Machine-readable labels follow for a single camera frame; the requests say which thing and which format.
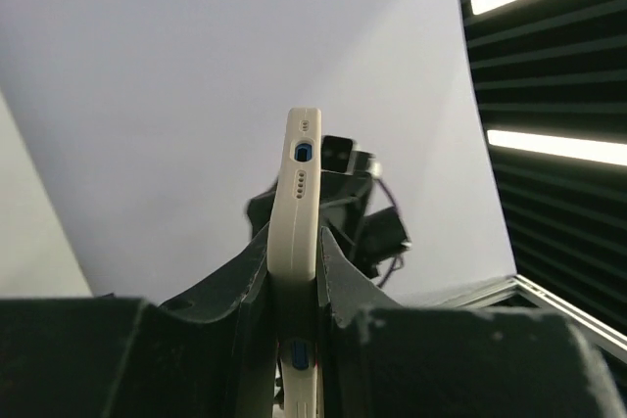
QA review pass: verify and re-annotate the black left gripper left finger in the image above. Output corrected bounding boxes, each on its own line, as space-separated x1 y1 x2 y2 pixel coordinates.
1 231 274 417

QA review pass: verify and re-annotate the ceiling light bar lower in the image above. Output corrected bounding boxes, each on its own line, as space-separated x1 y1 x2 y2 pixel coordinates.
487 129 626 166

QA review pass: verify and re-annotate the aluminium front rail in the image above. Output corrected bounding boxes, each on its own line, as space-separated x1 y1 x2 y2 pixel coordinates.
401 274 627 365

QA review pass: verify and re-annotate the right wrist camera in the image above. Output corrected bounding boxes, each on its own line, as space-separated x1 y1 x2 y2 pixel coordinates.
321 135 381 178

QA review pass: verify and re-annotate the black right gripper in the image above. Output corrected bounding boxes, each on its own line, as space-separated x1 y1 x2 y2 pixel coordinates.
318 171 377 266

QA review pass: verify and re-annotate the phone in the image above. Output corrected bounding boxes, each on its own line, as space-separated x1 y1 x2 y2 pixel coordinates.
266 108 321 417

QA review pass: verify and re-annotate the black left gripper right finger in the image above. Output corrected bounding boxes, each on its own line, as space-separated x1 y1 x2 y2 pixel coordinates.
316 228 622 417

